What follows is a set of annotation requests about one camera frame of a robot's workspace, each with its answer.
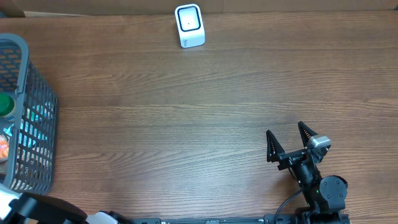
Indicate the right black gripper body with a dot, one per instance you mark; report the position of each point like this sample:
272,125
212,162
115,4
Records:
290,160

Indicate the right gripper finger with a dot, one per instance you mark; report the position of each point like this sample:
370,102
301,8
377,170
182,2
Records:
307,135
274,149

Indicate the teal snack packet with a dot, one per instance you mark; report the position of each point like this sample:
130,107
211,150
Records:
38,138

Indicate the green lid jar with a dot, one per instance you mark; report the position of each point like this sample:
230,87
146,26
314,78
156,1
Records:
8,107

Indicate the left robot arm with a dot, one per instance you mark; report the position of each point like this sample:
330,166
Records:
21,208

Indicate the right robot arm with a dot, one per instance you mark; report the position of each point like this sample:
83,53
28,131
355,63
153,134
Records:
325,196

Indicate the white barcode scanner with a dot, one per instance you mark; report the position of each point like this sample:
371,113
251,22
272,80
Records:
190,25

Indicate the grey plastic mesh basket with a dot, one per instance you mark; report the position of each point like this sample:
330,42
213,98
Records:
26,170

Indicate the orange snack packet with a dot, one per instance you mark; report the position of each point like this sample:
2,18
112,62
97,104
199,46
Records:
4,148

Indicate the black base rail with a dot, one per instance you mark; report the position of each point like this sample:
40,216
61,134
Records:
211,221

